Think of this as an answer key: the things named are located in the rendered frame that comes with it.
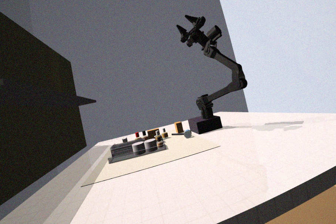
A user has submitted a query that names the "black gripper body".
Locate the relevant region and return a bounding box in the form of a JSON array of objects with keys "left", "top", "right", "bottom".
[{"left": 180, "top": 16, "right": 206, "bottom": 43}]

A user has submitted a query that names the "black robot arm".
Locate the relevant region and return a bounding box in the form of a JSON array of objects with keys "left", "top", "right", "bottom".
[{"left": 186, "top": 25, "right": 247, "bottom": 120}]

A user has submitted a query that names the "tan rectangular block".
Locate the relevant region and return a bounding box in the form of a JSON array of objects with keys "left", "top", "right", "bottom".
[{"left": 174, "top": 122, "right": 184, "bottom": 133}]

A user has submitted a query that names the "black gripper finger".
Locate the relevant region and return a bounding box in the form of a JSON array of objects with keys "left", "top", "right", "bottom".
[
  {"left": 177, "top": 25, "right": 187, "bottom": 39},
  {"left": 185, "top": 15, "right": 200, "bottom": 27}
]

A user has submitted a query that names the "white jar with black lid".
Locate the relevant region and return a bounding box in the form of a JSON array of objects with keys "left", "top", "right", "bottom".
[{"left": 142, "top": 131, "right": 149, "bottom": 140}]

